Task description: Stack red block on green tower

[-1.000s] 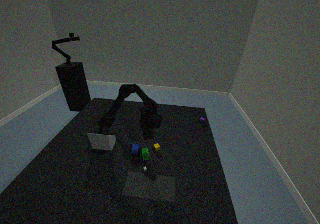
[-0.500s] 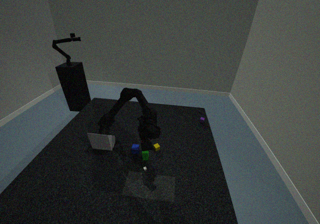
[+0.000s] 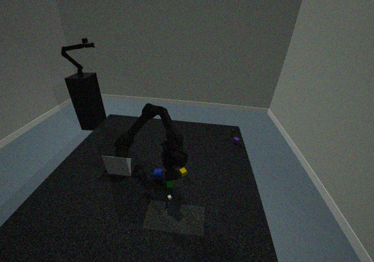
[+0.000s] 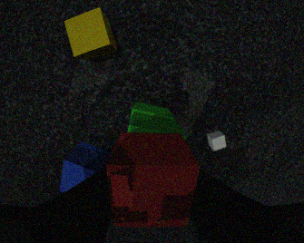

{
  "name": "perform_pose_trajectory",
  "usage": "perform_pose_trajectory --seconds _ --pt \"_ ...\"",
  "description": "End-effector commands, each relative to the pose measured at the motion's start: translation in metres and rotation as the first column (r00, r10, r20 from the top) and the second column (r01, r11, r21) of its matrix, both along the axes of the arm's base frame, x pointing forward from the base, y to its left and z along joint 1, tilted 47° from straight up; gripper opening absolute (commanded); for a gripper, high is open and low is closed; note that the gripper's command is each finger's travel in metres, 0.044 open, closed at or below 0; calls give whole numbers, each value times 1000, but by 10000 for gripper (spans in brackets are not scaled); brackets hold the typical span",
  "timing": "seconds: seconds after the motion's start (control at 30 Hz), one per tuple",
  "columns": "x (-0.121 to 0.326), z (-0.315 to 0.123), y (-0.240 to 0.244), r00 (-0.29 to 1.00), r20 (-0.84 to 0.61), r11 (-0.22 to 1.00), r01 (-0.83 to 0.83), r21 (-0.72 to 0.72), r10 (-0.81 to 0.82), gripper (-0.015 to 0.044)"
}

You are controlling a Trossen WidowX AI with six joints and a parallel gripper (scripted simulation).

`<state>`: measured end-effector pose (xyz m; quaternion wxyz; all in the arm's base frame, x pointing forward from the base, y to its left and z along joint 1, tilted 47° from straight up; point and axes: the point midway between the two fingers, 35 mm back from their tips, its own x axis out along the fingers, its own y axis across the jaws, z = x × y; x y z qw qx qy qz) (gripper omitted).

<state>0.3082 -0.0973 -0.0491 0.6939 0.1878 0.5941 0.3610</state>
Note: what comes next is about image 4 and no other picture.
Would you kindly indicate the red block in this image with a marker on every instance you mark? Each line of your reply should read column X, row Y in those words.
column 152, row 180

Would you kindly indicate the green block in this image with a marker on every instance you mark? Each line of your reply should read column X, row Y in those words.
column 145, row 123
column 151, row 110

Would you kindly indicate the yellow block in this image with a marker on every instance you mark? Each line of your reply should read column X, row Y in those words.
column 90, row 34

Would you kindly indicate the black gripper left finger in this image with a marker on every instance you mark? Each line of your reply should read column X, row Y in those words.
column 80, row 215

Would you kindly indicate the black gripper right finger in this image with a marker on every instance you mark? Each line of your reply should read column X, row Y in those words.
column 220, row 214

